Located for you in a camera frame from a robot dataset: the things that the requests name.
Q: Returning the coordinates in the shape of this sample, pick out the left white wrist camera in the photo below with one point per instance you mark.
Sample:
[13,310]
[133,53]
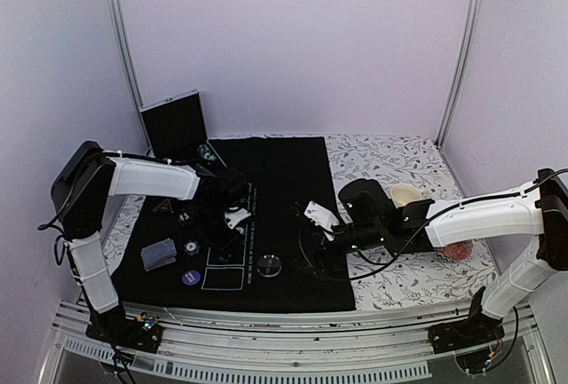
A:
[234,217]

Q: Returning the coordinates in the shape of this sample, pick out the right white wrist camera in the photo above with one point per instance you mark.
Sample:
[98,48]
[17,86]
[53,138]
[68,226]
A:
[318,215]

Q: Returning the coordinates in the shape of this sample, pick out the blue playing card deck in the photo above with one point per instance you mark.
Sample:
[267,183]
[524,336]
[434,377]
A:
[158,254]

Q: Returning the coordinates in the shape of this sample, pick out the right aluminium frame post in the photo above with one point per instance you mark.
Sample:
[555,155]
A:
[467,38]

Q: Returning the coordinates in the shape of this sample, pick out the aluminium front rail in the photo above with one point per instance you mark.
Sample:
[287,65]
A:
[391,346]

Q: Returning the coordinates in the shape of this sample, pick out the black poker mat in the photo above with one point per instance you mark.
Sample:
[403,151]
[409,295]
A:
[167,264]

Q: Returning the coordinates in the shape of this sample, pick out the left aluminium frame post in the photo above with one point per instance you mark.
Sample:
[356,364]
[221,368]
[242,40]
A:
[117,18]

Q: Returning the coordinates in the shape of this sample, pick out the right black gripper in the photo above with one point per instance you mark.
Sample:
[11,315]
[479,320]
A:
[320,249]

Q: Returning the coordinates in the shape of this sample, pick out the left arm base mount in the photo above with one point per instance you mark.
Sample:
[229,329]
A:
[142,333]

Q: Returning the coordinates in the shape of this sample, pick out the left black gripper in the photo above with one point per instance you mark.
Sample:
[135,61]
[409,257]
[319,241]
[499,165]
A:
[226,243]

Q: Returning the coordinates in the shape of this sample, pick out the cream white cup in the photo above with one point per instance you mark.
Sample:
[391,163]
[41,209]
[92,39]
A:
[403,194]

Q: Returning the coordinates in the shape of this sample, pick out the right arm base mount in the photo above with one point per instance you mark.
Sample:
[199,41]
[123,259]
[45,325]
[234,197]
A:
[470,339]

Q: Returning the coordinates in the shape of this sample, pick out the aluminium poker chip case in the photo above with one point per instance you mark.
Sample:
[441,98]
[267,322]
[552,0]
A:
[176,126]

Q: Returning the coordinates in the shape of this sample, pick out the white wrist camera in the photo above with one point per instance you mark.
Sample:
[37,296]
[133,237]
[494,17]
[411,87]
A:
[234,217]
[318,215]

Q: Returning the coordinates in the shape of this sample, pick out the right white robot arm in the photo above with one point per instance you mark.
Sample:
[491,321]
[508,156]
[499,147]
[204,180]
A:
[537,208]

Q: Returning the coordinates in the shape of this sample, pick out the red black triangle piece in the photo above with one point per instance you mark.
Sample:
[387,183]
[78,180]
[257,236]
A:
[164,206]

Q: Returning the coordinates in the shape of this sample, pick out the floral white tablecloth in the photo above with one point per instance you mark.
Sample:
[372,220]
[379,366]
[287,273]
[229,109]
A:
[415,279]

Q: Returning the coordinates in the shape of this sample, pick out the purple small blind button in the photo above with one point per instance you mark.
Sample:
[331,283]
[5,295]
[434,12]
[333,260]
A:
[191,278]

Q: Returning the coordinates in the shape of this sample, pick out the green chip stack in case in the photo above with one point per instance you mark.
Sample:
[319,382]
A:
[206,153]

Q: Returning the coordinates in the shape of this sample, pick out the red patterned bowl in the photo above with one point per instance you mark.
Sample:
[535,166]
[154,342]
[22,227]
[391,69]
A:
[456,252]

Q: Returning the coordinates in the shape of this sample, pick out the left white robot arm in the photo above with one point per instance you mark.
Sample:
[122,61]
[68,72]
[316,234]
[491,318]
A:
[98,196]

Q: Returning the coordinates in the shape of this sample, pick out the aluminium frame post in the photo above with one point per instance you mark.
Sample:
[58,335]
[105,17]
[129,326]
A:
[117,18]
[467,38]

